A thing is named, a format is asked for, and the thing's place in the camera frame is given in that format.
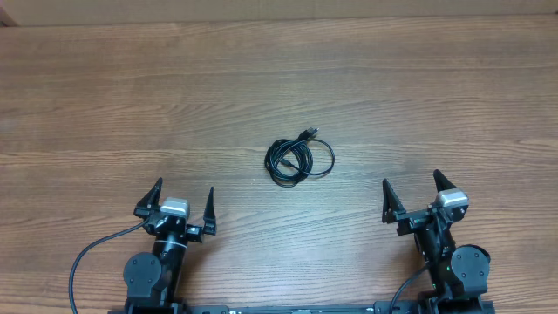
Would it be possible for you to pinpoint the black USB cable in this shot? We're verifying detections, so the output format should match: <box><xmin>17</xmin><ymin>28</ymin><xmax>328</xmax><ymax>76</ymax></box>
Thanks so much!
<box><xmin>263</xmin><ymin>126</ymin><xmax>336</xmax><ymax>188</ymax></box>

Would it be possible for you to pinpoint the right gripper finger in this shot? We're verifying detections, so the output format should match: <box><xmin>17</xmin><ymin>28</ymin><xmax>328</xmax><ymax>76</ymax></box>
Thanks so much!
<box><xmin>382</xmin><ymin>179</ymin><xmax>406</xmax><ymax>216</ymax></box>
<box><xmin>433</xmin><ymin>169</ymin><xmax>456</xmax><ymax>192</ymax></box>

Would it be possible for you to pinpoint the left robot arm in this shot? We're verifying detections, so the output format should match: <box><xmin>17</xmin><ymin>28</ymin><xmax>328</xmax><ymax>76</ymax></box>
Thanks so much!
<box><xmin>123</xmin><ymin>179</ymin><xmax>217</xmax><ymax>313</ymax></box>

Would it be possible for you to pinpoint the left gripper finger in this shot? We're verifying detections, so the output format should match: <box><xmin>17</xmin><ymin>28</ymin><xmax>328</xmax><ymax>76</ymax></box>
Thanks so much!
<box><xmin>203</xmin><ymin>188</ymin><xmax>216</xmax><ymax>228</ymax></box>
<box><xmin>136</xmin><ymin>177</ymin><xmax>163</xmax><ymax>210</ymax></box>

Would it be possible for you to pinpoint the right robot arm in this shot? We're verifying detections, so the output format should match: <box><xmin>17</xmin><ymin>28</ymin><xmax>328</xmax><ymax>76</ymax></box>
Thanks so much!
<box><xmin>382</xmin><ymin>169</ymin><xmax>495</xmax><ymax>313</ymax></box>

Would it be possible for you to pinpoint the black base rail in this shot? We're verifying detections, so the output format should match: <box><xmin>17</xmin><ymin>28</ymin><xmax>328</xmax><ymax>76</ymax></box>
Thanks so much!
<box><xmin>108</xmin><ymin>299</ymin><xmax>496</xmax><ymax>314</ymax></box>

